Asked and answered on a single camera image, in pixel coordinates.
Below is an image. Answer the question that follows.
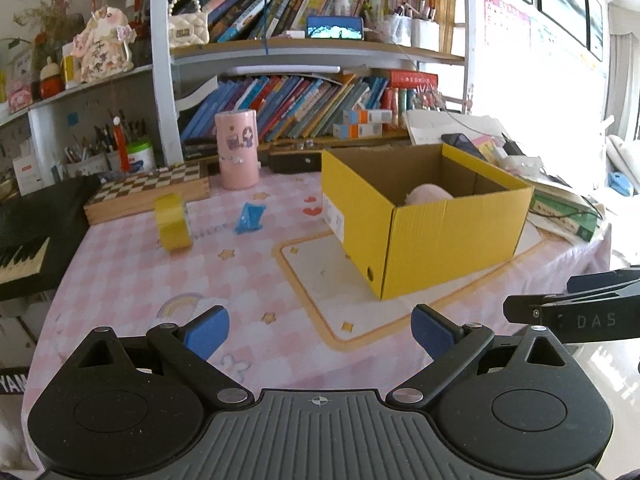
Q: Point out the phone with lit screen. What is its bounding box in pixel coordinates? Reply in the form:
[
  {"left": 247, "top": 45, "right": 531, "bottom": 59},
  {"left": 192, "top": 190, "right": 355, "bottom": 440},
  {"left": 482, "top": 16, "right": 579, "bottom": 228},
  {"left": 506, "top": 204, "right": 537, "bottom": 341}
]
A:
[{"left": 305, "top": 15, "right": 364, "bottom": 41}]

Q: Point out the cream quilted handbag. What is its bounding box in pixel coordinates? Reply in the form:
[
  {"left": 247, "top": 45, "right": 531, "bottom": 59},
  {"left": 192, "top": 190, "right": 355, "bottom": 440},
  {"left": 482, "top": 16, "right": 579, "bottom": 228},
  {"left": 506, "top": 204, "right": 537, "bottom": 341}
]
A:
[{"left": 168, "top": 0, "right": 209, "bottom": 49}]

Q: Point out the white green lidded jar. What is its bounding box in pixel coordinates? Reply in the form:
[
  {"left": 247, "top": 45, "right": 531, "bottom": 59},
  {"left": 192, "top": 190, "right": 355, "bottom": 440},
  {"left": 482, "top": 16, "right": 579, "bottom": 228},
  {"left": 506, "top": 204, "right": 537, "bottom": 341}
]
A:
[{"left": 127, "top": 140, "right": 155, "bottom": 174}]

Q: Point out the red book box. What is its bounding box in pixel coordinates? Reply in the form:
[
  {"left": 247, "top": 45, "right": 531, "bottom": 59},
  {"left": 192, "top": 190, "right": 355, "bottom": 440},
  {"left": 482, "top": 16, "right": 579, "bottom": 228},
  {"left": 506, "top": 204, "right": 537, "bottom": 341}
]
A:
[{"left": 388, "top": 70, "right": 438, "bottom": 90}]

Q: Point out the pink cylindrical canister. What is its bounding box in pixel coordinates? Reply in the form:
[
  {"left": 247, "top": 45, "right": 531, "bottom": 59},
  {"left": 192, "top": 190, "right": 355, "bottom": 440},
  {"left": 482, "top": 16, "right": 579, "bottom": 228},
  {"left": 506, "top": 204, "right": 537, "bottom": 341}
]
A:
[{"left": 215, "top": 110, "right": 259, "bottom": 191}]

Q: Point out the green book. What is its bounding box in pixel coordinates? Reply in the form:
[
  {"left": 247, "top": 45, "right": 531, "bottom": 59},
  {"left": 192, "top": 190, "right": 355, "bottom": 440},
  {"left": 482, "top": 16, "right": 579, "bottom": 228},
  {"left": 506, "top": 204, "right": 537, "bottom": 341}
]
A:
[{"left": 528, "top": 193, "right": 602, "bottom": 243}]

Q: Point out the pink plush pig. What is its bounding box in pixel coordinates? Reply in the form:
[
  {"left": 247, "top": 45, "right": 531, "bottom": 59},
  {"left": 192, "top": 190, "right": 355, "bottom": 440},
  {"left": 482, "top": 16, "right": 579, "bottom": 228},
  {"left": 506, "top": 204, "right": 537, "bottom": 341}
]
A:
[{"left": 405, "top": 183, "right": 452, "bottom": 206}]

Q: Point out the yellow tape roll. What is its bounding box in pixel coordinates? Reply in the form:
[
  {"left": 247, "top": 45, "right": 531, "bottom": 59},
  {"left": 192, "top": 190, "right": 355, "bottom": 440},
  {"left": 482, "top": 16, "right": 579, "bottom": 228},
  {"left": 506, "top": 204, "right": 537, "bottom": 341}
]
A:
[{"left": 154, "top": 193, "right": 192, "bottom": 252}]

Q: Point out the red white pen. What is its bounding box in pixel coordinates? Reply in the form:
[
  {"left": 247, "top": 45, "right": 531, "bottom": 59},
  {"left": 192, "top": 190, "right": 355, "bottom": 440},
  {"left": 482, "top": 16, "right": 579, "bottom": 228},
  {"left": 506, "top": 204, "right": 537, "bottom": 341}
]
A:
[{"left": 113, "top": 116, "right": 130, "bottom": 174}]

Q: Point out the white bookshelf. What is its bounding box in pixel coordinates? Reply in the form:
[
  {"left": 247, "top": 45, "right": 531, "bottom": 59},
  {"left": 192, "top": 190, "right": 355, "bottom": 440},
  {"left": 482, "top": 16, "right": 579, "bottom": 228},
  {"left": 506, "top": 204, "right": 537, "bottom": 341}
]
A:
[{"left": 1, "top": 0, "right": 465, "bottom": 186}]

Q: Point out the black electronic keyboard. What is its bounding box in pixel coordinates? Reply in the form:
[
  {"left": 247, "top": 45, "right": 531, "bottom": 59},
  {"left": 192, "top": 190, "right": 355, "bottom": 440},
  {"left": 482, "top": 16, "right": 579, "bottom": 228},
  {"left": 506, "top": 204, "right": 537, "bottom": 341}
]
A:
[{"left": 1, "top": 176, "right": 100, "bottom": 301}]

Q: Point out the blue plastic bag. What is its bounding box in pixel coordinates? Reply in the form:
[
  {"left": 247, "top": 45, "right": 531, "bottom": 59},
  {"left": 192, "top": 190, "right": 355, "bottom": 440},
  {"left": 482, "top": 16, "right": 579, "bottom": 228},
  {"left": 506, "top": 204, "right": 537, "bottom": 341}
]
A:
[{"left": 234, "top": 203, "right": 266, "bottom": 235}]

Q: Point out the yellow cardboard box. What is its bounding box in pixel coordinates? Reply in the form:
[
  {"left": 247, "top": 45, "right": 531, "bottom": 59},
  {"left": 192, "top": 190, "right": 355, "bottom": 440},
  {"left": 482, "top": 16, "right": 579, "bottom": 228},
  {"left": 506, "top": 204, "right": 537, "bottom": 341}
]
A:
[{"left": 321, "top": 144, "right": 533, "bottom": 300}]

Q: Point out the wooden chess board box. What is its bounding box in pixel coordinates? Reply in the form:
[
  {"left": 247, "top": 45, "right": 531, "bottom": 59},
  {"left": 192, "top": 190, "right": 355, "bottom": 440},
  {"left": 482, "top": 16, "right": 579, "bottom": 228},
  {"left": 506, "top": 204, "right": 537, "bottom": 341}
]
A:
[{"left": 85, "top": 165, "right": 209, "bottom": 226}]

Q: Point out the pink floral decorated figure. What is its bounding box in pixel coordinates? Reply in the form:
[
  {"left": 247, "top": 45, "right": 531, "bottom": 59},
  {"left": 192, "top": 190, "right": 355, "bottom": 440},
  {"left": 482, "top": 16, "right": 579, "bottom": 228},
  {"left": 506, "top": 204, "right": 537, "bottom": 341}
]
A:
[{"left": 72, "top": 6, "right": 137, "bottom": 84}]

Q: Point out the orange white medicine box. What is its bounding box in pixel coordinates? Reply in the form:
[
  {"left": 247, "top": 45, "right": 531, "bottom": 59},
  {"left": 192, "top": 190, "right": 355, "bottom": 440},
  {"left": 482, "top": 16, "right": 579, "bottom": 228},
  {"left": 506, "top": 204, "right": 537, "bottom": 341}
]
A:
[
  {"left": 333, "top": 124, "right": 383, "bottom": 140},
  {"left": 343, "top": 110, "right": 394, "bottom": 125}
]

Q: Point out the pink checkered tablecloth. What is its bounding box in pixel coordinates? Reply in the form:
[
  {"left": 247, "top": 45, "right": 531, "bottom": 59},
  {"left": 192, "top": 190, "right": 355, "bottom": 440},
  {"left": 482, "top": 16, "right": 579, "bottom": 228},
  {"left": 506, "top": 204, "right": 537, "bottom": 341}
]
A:
[{"left": 22, "top": 167, "right": 614, "bottom": 466}]

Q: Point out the black smartphone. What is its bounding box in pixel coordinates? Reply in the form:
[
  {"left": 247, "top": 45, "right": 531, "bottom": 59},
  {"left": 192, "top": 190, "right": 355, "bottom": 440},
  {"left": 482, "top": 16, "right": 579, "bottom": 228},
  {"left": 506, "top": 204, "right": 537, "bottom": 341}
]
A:
[{"left": 440, "top": 133, "right": 486, "bottom": 162}]

